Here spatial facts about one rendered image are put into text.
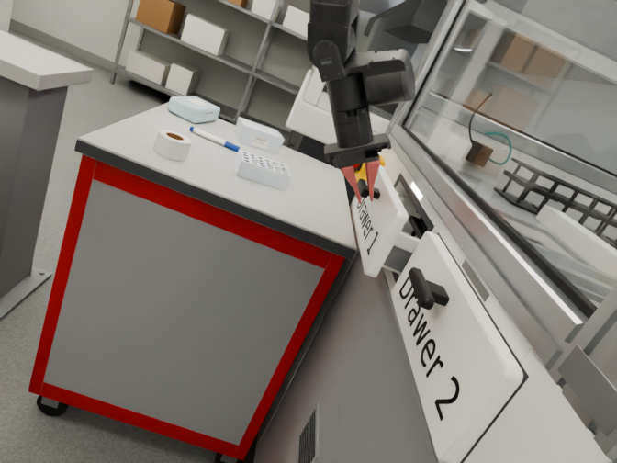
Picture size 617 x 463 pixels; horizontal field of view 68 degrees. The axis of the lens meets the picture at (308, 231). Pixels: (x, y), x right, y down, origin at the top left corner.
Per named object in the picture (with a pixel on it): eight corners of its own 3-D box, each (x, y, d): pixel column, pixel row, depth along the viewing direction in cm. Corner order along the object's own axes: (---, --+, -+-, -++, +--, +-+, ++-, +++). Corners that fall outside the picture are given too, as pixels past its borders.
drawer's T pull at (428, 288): (420, 309, 46) (426, 298, 45) (406, 274, 53) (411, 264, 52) (451, 321, 46) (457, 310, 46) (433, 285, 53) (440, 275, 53)
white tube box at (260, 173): (236, 175, 103) (241, 160, 101) (233, 163, 110) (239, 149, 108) (286, 191, 107) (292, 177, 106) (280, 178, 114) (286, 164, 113)
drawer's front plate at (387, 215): (364, 276, 68) (398, 211, 64) (352, 209, 95) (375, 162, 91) (375, 279, 68) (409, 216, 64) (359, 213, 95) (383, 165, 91)
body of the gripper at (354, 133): (392, 152, 69) (385, 103, 66) (326, 165, 70) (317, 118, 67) (386, 143, 75) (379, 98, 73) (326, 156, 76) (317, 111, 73)
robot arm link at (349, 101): (331, 69, 71) (318, 73, 67) (374, 61, 68) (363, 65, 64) (340, 113, 74) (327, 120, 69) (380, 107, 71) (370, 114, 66)
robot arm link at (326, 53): (327, 21, 68) (309, 44, 62) (404, 2, 63) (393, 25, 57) (348, 95, 75) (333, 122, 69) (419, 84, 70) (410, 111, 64)
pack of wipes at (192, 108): (195, 125, 126) (199, 109, 125) (164, 110, 127) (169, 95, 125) (218, 121, 140) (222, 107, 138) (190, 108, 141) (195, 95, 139)
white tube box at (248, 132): (237, 141, 128) (243, 125, 126) (232, 132, 135) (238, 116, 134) (278, 154, 134) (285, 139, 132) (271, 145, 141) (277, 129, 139)
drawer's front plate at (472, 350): (437, 463, 39) (507, 369, 35) (389, 293, 66) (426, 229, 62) (455, 469, 39) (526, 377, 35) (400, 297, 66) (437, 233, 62)
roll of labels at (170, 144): (188, 155, 102) (194, 139, 100) (182, 163, 95) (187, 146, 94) (158, 143, 100) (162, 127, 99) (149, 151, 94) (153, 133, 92)
